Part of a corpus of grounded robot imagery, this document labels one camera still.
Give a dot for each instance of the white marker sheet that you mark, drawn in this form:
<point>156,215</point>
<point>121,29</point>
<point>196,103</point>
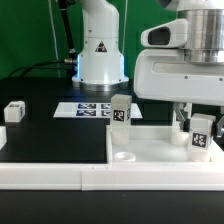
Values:
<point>83,110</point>

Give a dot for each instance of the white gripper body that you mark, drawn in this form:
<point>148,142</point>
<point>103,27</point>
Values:
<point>162,74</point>

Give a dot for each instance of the white square table top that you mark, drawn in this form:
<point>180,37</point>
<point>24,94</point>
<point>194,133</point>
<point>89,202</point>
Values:
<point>146,144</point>

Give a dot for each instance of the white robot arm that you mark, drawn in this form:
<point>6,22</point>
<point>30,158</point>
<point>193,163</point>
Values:
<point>100,65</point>

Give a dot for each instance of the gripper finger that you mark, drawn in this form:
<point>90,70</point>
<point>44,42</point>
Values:
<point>183,115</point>
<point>220,124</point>

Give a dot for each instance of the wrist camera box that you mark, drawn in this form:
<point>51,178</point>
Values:
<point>169,35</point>

